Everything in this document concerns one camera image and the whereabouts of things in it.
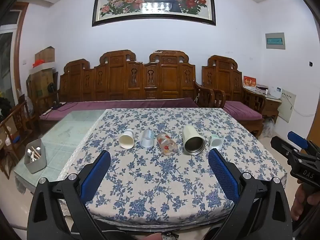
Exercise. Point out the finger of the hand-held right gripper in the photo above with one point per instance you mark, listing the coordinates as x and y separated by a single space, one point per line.
283 147
297 138

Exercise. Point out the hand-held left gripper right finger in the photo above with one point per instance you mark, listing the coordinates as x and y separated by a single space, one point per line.
222 173

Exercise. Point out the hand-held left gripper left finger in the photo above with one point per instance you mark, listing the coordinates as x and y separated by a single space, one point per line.
96 172

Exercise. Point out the small pale green cup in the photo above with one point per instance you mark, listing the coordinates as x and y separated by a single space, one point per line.
215 143

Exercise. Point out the white paper cup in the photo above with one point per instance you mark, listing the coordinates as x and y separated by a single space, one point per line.
126 140

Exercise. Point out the cream steel tumbler cup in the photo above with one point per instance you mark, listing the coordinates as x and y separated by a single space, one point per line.
191 137

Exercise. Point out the clear glass cup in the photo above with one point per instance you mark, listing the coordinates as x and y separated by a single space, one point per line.
147 140

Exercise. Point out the red flower print glass cup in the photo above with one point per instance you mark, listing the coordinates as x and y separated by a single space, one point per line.
167 143

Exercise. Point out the person's right hand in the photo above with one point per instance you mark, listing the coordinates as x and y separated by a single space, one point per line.
300 202

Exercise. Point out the clear plastic bag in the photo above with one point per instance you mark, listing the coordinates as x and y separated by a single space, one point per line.
268 127

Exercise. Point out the wooden side table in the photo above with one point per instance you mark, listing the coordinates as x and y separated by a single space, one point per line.
271 107

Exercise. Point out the white desktop device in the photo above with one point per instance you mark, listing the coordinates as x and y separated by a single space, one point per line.
274 92

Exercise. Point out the short purple seat cushion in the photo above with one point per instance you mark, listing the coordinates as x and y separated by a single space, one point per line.
241 111

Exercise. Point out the blue floral tablecloth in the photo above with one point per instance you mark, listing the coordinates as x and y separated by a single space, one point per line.
155 180

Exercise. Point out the grey utensil holder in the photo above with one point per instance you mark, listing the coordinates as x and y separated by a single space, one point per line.
35 163

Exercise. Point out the long purple seat cushion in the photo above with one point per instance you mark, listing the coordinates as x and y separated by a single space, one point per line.
120 105

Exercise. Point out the red gift box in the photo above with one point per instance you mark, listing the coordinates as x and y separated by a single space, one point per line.
250 83

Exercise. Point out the carved wooden armchair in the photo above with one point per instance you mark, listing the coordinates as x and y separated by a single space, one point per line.
225 77

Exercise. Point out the wooden lattice chair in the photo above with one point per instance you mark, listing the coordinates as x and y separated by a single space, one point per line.
15 130

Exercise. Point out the black standing fan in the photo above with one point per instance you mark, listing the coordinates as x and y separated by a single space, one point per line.
52 90

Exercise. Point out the carved wooden sofa bench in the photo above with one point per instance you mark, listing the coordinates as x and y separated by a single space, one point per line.
120 80

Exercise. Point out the large cardboard box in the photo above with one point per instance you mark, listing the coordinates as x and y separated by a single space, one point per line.
41 82

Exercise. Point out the orange red decoration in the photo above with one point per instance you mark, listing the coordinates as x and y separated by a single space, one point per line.
38 63

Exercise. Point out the small cardboard box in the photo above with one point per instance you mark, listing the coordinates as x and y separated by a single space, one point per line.
45 54

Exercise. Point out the framed peacock painting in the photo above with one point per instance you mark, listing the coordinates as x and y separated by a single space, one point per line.
153 1

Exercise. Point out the white wall cover panel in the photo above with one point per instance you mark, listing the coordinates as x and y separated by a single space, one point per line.
287 105

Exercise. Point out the wall electrical panel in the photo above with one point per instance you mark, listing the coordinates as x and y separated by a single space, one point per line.
275 40

